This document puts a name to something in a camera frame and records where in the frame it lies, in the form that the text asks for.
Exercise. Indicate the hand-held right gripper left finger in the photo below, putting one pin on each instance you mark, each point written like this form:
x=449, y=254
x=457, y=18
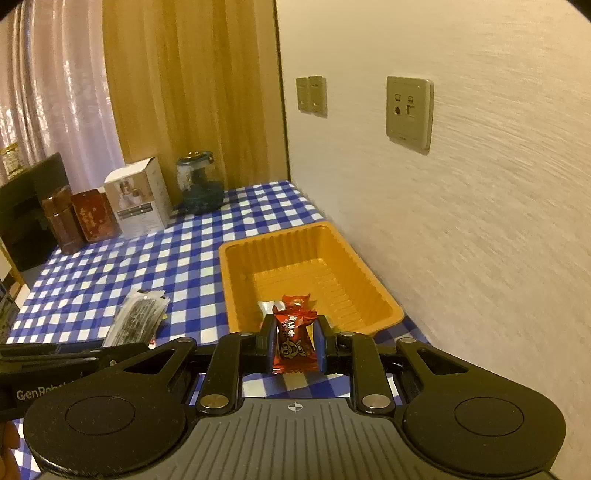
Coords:
x=265, y=346

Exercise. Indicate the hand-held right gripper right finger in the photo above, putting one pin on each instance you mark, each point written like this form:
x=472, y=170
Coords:
x=321, y=348

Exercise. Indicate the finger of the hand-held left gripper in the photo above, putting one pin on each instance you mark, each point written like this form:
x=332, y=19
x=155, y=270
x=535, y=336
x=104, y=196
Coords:
x=69, y=362
x=46, y=348

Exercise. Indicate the red pillow snack packet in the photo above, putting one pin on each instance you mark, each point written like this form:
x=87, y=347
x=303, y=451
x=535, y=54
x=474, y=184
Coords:
x=294, y=341

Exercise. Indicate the green white snack packet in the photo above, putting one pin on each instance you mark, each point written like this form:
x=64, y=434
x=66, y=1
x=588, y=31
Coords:
x=269, y=308

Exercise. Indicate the small red candy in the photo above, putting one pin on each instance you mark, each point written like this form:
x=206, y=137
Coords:
x=298, y=303

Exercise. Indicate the grey black snack packet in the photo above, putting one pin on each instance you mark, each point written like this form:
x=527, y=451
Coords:
x=136, y=318

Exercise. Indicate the orange plastic tray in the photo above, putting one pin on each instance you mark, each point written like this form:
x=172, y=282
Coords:
x=304, y=258

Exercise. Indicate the person's left hand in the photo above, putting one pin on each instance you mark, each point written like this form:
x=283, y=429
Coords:
x=7, y=450

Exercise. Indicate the blue white checked tablecloth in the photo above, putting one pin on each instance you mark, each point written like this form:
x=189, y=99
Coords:
x=138, y=263

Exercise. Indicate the brown metal canister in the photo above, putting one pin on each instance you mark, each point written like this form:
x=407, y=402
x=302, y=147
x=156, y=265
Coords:
x=62, y=221

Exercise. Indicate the red gold printed tin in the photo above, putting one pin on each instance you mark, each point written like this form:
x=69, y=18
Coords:
x=94, y=217

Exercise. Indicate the black glossy appliance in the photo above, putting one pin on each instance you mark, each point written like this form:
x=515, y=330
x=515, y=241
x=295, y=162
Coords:
x=23, y=207

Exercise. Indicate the white cardboard box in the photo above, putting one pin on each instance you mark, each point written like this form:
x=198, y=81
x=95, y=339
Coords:
x=136, y=203

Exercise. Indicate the glass jar with dark base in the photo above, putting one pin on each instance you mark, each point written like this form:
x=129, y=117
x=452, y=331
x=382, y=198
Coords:
x=199, y=187

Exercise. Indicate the sheer pink curtain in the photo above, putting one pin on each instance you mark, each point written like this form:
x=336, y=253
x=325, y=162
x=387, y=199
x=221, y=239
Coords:
x=60, y=92

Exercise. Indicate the beige wall data socket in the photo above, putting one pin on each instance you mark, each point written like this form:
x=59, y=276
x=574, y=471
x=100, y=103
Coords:
x=408, y=113

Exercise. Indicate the beige wall power socket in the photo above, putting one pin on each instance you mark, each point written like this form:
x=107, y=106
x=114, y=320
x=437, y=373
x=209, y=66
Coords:
x=302, y=94
x=317, y=96

